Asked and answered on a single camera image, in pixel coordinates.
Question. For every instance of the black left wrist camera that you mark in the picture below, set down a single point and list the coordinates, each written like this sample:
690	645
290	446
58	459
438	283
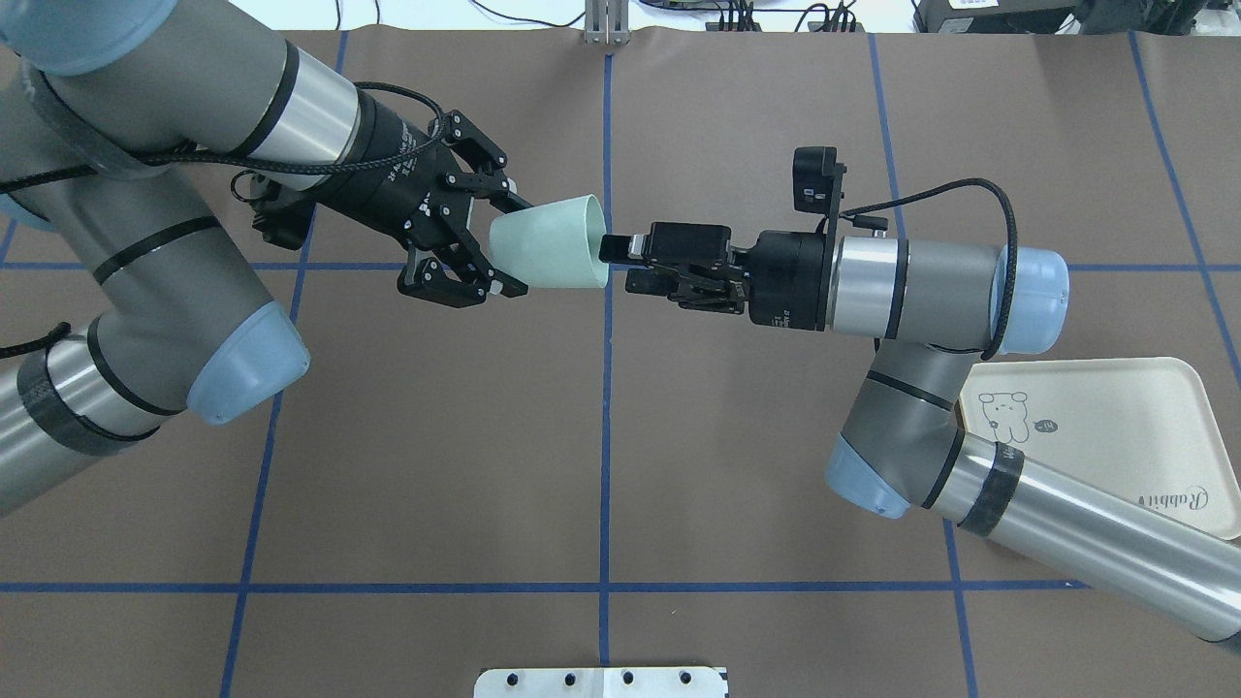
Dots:
281	215

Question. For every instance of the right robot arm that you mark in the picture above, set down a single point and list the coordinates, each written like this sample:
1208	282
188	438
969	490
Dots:
936	310

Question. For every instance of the grey aluminium frame post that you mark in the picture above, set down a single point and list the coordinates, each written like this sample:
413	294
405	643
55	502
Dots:
606	23

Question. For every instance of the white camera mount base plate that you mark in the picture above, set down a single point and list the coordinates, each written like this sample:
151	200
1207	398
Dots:
631	681

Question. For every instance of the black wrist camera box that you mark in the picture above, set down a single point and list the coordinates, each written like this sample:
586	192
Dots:
817	180

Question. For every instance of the cream rabbit print tray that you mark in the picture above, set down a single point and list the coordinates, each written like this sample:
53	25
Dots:
1139	428

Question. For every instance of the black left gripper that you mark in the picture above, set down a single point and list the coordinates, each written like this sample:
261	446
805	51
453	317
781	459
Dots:
380	167

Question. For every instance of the pale green plastic cup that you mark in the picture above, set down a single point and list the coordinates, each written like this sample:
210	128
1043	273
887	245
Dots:
554	246

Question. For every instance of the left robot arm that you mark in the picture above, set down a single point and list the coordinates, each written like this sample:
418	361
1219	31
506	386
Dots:
109	100

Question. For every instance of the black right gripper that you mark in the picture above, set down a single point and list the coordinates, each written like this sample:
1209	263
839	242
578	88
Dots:
792	281

